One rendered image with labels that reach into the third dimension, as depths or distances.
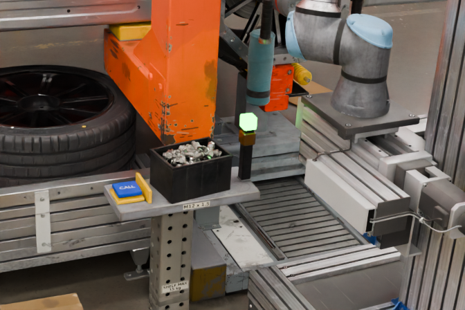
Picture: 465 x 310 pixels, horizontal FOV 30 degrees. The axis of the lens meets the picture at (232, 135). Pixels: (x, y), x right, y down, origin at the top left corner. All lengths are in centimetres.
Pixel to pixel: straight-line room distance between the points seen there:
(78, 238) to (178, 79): 62
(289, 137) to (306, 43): 132
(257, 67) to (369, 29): 94
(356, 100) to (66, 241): 108
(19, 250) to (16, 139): 34
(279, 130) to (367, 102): 136
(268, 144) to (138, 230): 77
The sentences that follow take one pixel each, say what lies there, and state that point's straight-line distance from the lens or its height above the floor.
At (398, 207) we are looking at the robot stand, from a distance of 202.
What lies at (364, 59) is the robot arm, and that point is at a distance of 216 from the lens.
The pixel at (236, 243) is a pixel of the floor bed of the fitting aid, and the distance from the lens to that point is 301.
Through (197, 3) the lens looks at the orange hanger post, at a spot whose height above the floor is 96.
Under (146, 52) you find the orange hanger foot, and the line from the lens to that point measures 279.
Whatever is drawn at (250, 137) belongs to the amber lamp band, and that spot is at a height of 60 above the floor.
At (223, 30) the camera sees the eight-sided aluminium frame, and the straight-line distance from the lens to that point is 305.
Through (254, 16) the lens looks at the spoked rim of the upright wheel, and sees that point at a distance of 321.
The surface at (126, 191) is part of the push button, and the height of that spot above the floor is 48.
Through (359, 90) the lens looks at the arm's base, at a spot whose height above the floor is 88.
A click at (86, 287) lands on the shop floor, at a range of 292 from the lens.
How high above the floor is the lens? 167
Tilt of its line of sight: 25 degrees down
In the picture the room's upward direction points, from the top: 4 degrees clockwise
